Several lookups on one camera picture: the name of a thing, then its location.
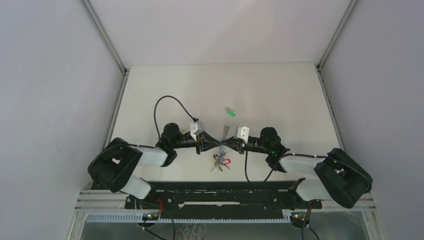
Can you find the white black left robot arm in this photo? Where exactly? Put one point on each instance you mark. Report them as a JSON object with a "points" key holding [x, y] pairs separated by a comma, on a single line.
{"points": [[114, 167]]}

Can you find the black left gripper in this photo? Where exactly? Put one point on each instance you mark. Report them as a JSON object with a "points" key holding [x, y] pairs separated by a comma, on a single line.
{"points": [[207, 142]]}

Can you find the red tagged key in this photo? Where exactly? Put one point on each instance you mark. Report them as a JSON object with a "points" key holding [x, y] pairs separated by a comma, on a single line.
{"points": [[220, 162]]}

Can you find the dark blue key tag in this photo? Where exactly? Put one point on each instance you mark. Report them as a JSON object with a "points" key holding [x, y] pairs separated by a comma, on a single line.
{"points": [[222, 152]]}

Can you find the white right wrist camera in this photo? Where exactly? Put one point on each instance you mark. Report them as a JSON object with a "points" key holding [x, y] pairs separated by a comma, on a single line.
{"points": [[242, 133]]}

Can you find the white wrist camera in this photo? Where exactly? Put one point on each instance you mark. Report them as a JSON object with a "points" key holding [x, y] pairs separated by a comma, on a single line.
{"points": [[242, 133], [196, 128]]}

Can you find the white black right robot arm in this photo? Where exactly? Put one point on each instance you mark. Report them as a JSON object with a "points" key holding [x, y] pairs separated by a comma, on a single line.
{"points": [[334, 175]]}

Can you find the green tagged key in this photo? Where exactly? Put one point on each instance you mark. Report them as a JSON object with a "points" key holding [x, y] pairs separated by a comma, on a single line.
{"points": [[230, 111]]}

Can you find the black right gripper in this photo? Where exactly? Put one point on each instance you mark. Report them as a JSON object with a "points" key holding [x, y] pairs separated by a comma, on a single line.
{"points": [[234, 143]]}

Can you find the round key organizer with rings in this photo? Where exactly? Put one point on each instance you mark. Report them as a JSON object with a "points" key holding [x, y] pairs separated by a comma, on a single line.
{"points": [[225, 132]]}

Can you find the left aluminium frame post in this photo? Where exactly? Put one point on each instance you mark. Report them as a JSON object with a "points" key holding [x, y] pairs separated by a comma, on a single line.
{"points": [[103, 34]]}

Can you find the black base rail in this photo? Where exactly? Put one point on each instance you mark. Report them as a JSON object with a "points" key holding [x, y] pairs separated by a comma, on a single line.
{"points": [[222, 200]]}

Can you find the right aluminium frame post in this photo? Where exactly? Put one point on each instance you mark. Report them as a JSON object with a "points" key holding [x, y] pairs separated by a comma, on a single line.
{"points": [[337, 33]]}

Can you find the aluminium frame post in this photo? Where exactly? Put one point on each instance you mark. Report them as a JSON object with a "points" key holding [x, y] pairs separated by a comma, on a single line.
{"points": [[103, 34], [337, 33]]}

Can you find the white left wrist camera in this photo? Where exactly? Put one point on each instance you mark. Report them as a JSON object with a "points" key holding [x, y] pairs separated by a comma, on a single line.
{"points": [[196, 128]]}

